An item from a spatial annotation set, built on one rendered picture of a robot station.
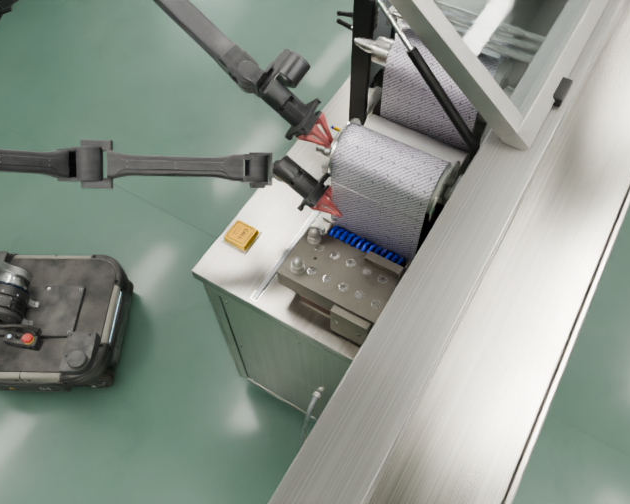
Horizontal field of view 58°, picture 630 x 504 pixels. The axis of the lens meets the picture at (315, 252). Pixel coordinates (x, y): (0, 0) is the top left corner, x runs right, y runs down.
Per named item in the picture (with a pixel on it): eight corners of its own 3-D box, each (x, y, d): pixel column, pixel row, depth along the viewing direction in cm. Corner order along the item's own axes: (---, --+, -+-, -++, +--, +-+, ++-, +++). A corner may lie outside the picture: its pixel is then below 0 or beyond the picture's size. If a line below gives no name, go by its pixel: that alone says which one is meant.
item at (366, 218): (332, 224, 151) (332, 180, 135) (413, 263, 144) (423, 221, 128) (331, 225, 151) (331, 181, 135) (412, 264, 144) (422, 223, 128)
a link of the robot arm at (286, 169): (269, 168, 138) (284, 150, 138) (267, 170, 145) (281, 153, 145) (291, 187, 139) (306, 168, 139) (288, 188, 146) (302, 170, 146)
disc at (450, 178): (452, 185, 136) (462, 146, 122) (454, 185, 135) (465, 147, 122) (425, 233, 130) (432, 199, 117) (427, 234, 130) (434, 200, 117)
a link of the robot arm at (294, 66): (241, 86, 135) (235, 69, 126) (270, 48, 136) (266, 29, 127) (282, 114, 134) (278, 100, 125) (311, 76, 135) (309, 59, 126)
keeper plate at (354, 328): (334, 323, 147) (334, 303, 138) (368, 341, 145) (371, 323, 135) (329, 330, 146) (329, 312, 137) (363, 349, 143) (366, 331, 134)
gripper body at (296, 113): (289, 142, 134) (265, 121, 131) (308, 110, 138) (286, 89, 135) (304, 135, 129) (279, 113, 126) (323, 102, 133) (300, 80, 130)
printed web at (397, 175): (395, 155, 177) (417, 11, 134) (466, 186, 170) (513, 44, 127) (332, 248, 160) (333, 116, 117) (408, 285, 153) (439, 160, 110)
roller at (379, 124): (375, 138, 153) (378, 104, 143) (464, 175, 146) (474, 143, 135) (353, 168, 148) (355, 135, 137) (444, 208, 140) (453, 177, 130)
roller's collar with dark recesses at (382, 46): (382, 51, 143) (384, 29, 137) (403, 59, 141) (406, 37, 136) (369, 66, 140) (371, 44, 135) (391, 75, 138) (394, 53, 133)
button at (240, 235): (238, 223, 165) (237, 218, 163) (258, 233, 163) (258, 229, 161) (224, 241, 162) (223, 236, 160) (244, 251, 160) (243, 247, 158)
